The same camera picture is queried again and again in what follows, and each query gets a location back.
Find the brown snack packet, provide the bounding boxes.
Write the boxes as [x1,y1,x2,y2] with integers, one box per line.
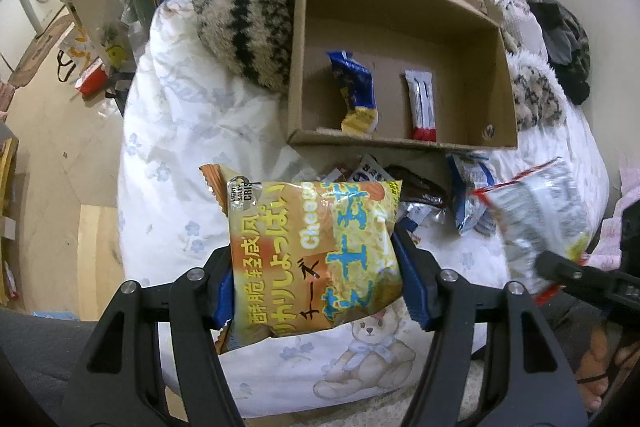
[382,164,451,210]

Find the person's grey trouser leg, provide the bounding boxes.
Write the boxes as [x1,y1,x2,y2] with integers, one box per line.
[0,307,101,427]

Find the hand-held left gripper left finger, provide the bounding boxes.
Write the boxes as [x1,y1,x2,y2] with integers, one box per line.
[60,244,251,427]

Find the pink towel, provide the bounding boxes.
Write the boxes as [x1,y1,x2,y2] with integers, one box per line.
[600,152,640,253]

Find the yellow cheese snack bag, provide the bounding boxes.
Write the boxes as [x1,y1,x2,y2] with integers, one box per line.
[199,163,405,355]

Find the blue white bread packet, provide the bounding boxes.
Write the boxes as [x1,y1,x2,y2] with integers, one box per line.
[446,153,497,237]

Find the white floral bed sheet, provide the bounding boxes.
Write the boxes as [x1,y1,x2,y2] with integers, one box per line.
[117,0,611,408]

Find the black white snack packet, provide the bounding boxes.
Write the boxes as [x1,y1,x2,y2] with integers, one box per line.
[350,154,388,182]

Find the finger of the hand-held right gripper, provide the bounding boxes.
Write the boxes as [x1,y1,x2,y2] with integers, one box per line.
[534,251,640,308]

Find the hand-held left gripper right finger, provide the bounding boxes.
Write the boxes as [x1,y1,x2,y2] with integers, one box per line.
[392,217,591,427]

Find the fuzzy cream black patterned blanket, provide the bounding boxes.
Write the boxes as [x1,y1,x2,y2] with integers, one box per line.
[192,0,568,135]

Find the white snack bag red edge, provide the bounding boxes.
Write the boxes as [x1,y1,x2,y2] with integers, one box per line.
[472,157,593,303]

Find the silver snack packet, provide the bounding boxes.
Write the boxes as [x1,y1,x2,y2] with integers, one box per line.
[397,202,446,228]

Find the red white box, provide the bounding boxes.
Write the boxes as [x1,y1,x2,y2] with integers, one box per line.
[75,61,110,98]

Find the person's foot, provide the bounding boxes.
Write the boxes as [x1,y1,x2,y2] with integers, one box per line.
[575,322,640,413]

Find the brown doormat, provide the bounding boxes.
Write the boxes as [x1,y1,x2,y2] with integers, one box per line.
[7,16,76,88]

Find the blue yellow snack packet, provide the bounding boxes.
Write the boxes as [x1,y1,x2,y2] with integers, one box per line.
[326,51,379,136]

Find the yellow plastic bag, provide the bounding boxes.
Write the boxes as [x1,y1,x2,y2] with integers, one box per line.
[59,19,138,80]

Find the dark clothing pile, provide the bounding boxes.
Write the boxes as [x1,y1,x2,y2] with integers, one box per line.
[537,0,593,105]

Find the white red stick packet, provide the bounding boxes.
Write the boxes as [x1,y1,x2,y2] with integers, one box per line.
[404,69,438,142]

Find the cardboard box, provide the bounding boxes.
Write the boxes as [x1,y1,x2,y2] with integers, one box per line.
[286,0,519,152]

